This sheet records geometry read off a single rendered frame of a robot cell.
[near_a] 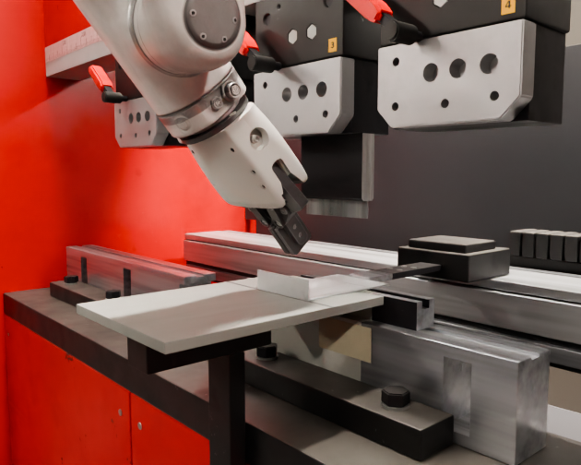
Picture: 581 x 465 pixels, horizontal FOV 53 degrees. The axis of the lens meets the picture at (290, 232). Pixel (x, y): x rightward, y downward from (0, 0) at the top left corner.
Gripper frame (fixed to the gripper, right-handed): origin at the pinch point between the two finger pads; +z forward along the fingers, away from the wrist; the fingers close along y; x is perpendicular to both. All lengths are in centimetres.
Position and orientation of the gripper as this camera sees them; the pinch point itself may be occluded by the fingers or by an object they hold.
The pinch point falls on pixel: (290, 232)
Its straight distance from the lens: 63.4
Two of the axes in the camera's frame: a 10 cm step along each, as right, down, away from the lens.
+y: -6.6, -0.8, 7.5
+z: 4.8, 7.2, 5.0
